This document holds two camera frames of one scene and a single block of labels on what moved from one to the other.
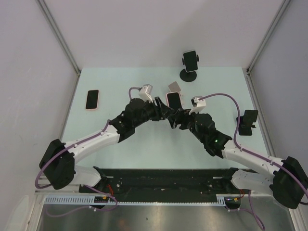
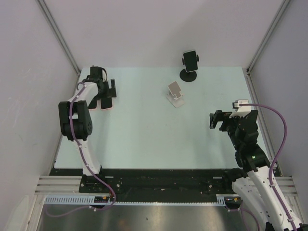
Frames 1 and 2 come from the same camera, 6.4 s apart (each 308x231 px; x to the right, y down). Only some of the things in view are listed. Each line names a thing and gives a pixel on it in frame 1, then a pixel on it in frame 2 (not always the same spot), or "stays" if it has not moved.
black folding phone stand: x=245 y=124 stays
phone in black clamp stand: x=190 y=61 stays
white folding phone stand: x=174 y=87 stays
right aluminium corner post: x=282 y=8 stays
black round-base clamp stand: x=189 y=76 stays
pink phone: x=173 y=100 -> x=106 y=103
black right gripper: x=180 y=114 -> x=219 y=115
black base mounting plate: x=153 y=182 stays
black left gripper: x=161 y=111 -> x=108 y=94
